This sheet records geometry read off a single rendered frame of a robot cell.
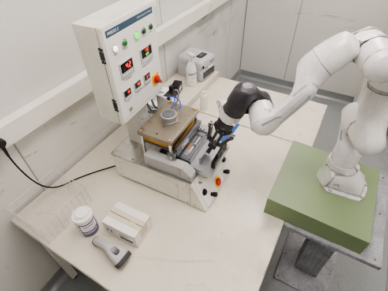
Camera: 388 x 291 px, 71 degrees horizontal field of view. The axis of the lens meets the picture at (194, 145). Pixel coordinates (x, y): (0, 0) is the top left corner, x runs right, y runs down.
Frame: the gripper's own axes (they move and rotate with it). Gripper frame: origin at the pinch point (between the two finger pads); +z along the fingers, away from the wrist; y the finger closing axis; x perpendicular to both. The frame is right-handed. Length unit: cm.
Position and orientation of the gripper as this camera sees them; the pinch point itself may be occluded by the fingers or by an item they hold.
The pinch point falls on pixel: (211, 147)
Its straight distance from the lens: 126.9
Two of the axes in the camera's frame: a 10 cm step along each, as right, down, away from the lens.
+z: -2.9, 5.7, 7.7
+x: 4.6, -6.2, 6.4
